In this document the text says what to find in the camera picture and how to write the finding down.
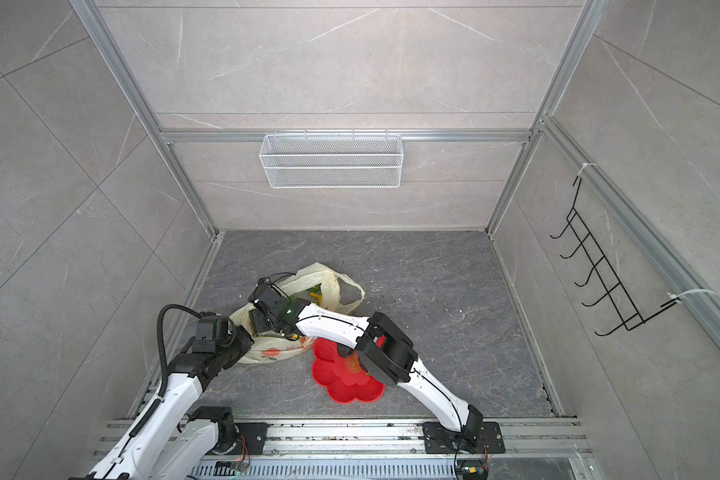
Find aluminium frame rail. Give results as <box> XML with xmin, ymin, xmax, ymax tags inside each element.
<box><xmin>70</xmin><ymin>0</ymin><xmax>219</xmax><ymax>239</ymax></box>

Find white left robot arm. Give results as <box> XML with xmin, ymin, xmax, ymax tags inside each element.
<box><xmin>85</xmin><ymin>315</ymin><xmax>253</xmax><ymax>479</ymax></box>

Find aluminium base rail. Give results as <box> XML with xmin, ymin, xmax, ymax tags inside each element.
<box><xmin>95</xmin><ymin>416</ymin><xmax>595</xmax><ymax>480</ymax></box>

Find red flower-shaped plate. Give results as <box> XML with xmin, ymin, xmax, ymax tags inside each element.
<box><xmin>311</xmin><ymin>339</ymin><xmax>385</xmax><ymax>404</ymax></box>

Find white wire mesh basket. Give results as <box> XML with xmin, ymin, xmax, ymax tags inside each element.
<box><xmin>259</xmin><ymin>133</ymin><xmax>404</xmax><ymax>189</ymax></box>

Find cream printed plastic bag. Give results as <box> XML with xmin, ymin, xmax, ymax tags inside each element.
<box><xmin>229</xmin><ymin>262</ymin><xmax>366</xmax><ymax>365</ymax></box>

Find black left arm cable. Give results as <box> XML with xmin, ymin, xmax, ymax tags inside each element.
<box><xmin>156</xmin><ymin>304</ymin><xmax>205</xmax><ymax>397</ymax></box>

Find black wire hook rack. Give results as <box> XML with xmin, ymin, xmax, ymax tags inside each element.
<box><xmin>549</xmin><ymin>177</ymin><xmax>681</xmax><ymax>338</ymax></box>

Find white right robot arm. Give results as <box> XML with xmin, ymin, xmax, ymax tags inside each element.
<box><xmin>248</xmin><ymin>277</ymin><xmax>484</xmax><ymax>452</ymax></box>

